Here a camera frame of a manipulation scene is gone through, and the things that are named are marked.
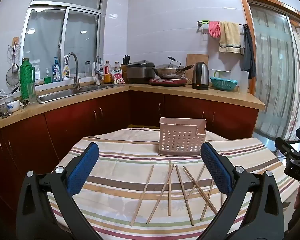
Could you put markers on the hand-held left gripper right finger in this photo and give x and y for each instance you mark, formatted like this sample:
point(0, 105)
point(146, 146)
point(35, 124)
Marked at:
point(216, 170)

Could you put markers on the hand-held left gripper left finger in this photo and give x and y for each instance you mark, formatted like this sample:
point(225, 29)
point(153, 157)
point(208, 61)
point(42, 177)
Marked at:
point(83, 170)

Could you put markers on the pink perforated utensil holder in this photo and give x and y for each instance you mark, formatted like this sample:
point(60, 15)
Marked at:
point(181, 137)

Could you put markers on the group of wooden chopsticks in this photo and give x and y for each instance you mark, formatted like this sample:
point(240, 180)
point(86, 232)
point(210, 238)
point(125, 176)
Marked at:
point(169, 200)

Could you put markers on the striped tablecloth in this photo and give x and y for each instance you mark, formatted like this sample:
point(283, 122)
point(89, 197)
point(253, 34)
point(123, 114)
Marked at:
point(120, 170)

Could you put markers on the red kitchen counter cabinet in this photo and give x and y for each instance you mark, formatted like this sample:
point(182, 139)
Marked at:
point(72, 122)

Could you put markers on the sliding glass door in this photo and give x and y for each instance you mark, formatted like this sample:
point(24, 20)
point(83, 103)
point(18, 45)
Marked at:
point(275, 67)

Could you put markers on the white plastic container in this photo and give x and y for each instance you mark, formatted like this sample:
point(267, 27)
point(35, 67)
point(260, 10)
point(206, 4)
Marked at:
point(243, 82)

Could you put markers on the steel sink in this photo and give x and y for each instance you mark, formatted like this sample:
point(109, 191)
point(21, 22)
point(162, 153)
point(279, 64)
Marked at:
point(65, 94)

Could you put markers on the teal plastic colander basket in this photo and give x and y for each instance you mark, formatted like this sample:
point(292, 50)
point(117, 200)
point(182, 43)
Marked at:
point(223, 83)

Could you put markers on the steel kitchen faucet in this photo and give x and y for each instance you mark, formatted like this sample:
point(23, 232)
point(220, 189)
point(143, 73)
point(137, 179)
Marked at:
point(76, 80)

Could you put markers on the clear drinking glass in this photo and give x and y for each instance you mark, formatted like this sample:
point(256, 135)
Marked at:
point(31, 93)

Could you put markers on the white bowl with blue print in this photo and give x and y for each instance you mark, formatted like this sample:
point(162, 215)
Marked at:
point(13, 106)

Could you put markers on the steel electric kettle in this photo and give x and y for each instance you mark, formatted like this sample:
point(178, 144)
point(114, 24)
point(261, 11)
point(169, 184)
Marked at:
point(200, 76)

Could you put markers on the dark grey cloth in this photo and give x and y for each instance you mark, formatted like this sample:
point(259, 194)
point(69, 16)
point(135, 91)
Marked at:
point(247, 55)

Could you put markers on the small green soap bottle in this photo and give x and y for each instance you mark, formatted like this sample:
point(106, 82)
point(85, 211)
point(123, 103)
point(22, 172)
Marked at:
point(48, 78)

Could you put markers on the cooking oil bottle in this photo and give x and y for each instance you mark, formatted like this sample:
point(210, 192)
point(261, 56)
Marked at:
point(107, 73)

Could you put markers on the pink and white snack bag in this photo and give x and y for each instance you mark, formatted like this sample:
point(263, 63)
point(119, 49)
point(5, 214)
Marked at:
point(118, 77)

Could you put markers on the white spray cleaner bottle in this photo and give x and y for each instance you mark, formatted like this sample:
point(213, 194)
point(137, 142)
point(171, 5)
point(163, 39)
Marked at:
point(66, 71)

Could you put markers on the clear glass jar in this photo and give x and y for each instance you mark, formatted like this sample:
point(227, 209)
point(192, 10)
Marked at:
point(87, 69)

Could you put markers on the red induction cooker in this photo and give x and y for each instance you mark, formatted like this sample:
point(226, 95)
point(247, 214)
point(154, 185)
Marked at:
point(165, 81)

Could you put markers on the blue dish soap bottle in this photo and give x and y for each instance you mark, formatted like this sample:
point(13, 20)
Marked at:
point(56, 71)

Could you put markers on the pot with dishes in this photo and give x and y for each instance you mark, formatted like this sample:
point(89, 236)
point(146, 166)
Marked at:
point(5, 97)

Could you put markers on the green thermos flask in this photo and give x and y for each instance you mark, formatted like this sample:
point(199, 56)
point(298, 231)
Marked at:
point(26, 80)

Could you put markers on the wooden cutting board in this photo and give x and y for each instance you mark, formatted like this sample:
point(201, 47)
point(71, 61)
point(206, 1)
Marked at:
point(190, 63)

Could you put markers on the steel wok with lid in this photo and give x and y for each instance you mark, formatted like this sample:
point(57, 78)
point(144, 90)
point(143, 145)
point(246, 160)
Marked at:
point(168, 71)

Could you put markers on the clear seasoning bottle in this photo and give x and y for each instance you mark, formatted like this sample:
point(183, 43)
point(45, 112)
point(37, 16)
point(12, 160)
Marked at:
point(116, 65)

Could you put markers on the knife block with black knives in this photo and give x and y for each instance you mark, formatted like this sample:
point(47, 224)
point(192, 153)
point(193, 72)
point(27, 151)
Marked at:
point(125, 67)

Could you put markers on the grey rice cooker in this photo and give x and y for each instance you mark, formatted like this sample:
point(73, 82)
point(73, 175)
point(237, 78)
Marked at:
point(140, 72)

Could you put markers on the hanging metal strainer ladles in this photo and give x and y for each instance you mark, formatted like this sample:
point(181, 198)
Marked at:
point(13, 76)

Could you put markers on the yellow towel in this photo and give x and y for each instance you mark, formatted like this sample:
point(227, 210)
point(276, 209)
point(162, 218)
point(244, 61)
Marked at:
point(230, 37)

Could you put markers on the pink rubber gloves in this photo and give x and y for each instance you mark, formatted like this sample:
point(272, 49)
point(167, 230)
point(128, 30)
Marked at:
point(214, 29)

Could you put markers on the metal towel rack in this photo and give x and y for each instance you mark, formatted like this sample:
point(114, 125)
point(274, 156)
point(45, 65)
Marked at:
point(202, 25)

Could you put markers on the aluminium frame window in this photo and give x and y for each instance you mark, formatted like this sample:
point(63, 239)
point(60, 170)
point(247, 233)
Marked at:
point(65, 30)

